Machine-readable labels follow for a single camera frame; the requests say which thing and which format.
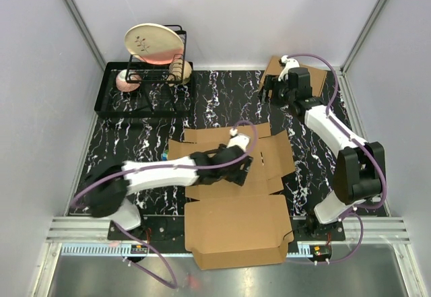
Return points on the black wire dish rack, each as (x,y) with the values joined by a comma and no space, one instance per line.
(154,98)

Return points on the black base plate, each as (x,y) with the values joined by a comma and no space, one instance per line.
(167,234)

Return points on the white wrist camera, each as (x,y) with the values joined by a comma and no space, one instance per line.
(238,139)
(287,63)

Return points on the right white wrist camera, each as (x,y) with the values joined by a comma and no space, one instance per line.
(287,63)

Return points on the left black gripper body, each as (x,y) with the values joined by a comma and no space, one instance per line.
(238,176)

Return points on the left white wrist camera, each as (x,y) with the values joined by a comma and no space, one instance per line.
(238,139)

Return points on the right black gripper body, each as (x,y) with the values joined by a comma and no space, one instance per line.
(281,93)

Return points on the small cream plate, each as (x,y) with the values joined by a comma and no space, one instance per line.
(179,70)

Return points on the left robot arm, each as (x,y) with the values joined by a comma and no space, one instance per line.
(115,182)

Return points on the small pink bowl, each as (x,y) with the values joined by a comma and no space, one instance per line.
(127,81)

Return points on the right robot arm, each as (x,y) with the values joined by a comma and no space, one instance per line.
(360,165)

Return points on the brown cardboard box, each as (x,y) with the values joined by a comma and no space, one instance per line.
(228,226)
(317,76)

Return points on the closed brown cardboard box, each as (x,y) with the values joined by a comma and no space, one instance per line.
(317,76)

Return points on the large cream pink plate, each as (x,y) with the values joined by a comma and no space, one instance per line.
(154,44)

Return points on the small colourful toy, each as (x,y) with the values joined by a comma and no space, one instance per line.
(164,155)

